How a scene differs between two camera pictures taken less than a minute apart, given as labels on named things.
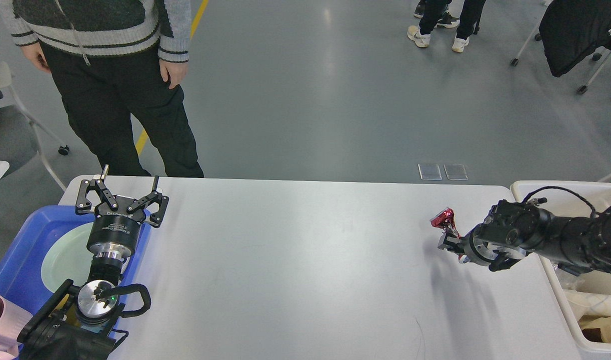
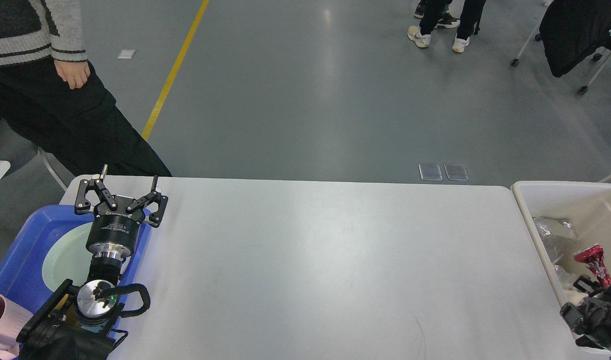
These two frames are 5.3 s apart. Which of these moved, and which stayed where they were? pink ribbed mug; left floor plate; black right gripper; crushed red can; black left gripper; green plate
Moved: crushed red can; black right gripper
Stayed: pink ribbed mug; green plate; black left gripper; left floor plate
